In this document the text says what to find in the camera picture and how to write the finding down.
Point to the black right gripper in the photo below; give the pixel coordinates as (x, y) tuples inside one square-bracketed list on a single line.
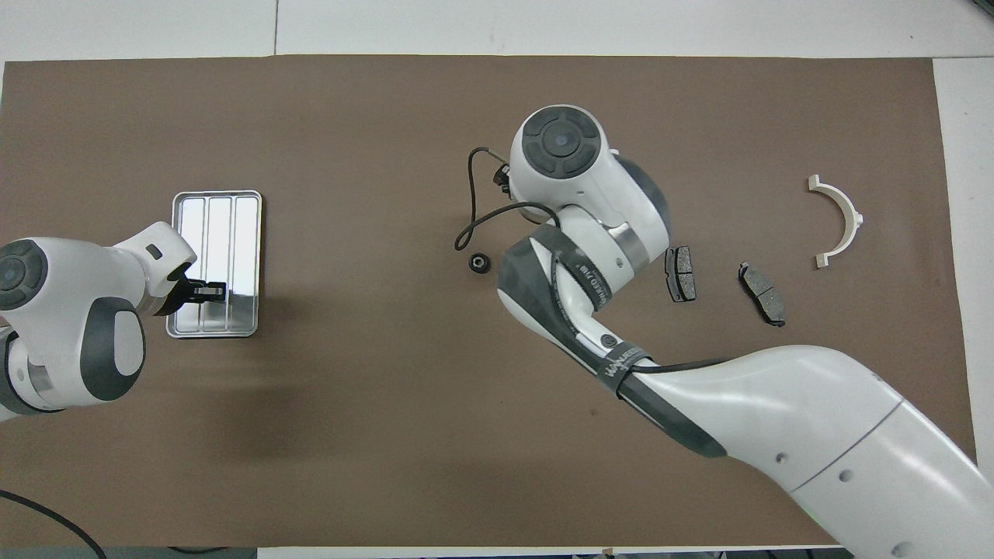
[(504, 178)]

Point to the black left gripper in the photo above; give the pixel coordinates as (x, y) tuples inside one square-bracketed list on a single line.
[(189, 293)]

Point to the large black bearing gear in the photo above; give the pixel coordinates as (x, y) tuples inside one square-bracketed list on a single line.
[(474, 263)]

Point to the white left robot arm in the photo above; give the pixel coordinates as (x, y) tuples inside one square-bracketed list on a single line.
[(62, 334)]

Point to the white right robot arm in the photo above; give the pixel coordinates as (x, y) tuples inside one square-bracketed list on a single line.
[(776, 411)]

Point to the silver metal tray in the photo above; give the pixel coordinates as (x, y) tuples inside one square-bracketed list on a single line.
[(233, 233)]

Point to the short rectangular brake pad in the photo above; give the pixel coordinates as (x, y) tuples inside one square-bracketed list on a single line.
[(682, 273)]

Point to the brown table mat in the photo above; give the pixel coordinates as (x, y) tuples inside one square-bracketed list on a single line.
[(388, 435)]

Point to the long curved brake pad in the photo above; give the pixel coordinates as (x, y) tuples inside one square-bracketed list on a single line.
[(762, 293)]

